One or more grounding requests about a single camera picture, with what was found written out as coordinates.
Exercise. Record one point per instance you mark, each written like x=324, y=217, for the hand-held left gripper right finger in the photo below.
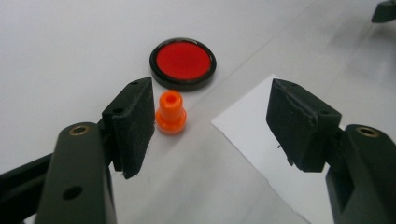
x=302, y=130

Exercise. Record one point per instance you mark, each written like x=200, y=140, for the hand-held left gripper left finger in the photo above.
x=134, y=124

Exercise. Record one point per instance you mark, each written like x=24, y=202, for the orange stamp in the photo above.
x=170, y=115

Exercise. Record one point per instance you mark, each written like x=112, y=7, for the black round ink pad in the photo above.
x=183, y=86

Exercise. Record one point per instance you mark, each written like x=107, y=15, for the white paper sheet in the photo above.
x=249, y=133

